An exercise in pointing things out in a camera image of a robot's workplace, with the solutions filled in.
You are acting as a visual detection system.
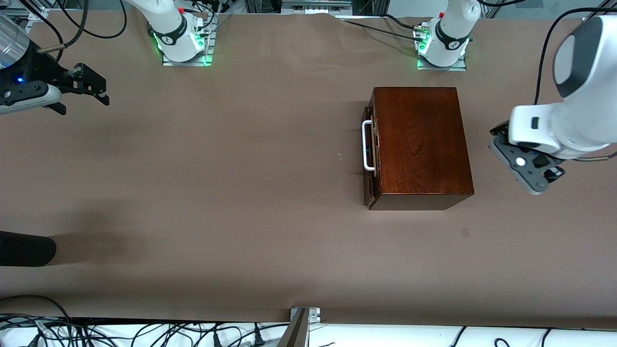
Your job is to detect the brown paper table cover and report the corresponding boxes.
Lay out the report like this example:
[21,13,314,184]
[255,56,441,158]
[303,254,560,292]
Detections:
[0,10,617,329]

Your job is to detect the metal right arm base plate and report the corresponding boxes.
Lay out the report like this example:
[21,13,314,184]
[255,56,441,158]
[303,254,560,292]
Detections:
[162,14,215,67]

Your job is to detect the dark wooden drawer cabinet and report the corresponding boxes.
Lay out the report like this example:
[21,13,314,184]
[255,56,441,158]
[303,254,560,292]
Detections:
[369,87,475,211]

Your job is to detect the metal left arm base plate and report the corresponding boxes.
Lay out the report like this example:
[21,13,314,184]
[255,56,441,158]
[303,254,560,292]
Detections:
[416,22,467,72]

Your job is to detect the silver device panel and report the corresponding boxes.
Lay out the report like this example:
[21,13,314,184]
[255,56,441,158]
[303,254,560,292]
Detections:
[282,0,352,13]

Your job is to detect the long black table cable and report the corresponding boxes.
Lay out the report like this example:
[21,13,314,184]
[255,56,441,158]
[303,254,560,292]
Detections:
[337,18,429,41]

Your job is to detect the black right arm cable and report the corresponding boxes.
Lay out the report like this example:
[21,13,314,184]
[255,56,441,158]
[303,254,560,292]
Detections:
[19,0,88,53]

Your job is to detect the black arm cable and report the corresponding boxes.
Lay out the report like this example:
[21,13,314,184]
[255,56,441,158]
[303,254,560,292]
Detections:
[533,7,617,106]
[19,0,88,53]

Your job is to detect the short black table cable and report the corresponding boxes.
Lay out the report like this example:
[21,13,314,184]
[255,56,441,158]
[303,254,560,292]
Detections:
[381,13,420,30]

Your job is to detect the dark aluminium post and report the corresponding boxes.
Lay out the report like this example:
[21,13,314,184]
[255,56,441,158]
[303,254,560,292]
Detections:
[277,308,310,347]

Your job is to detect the small silver metal bracket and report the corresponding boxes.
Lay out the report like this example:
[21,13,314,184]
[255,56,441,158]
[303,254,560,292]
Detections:
[290,307,321,324]

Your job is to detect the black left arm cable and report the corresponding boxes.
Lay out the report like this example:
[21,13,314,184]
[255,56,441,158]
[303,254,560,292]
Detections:
[533,7,617,106]

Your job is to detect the wooden drawer with white handle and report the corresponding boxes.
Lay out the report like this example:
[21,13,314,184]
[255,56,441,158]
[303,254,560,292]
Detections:
[362,106,381,208]

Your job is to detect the thick black floor cable loop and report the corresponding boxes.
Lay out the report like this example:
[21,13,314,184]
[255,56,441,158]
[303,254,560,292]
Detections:
[0,295,73,322]

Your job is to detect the aluminium frame extrusion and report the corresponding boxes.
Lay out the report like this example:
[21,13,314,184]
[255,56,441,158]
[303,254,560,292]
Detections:
[19,0,54,21]

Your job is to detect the black rounded cylinder object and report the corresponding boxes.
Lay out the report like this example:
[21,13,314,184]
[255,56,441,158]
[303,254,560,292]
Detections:
[0,231,57,267]

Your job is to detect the black looping cable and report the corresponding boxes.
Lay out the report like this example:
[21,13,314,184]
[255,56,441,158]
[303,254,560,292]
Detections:
[57,0,128,40]

